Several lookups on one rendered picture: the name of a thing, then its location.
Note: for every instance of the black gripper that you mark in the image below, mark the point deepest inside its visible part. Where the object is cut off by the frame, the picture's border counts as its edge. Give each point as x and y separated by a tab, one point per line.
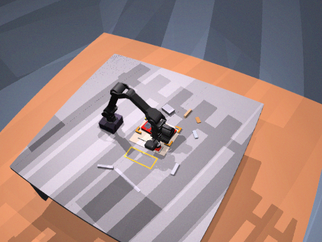
152	144

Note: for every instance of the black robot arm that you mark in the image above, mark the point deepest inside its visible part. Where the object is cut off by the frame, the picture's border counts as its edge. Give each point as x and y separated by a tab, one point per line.
151	114

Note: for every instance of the white rectangular block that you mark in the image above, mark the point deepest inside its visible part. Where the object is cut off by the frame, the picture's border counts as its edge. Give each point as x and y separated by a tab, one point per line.
175	169

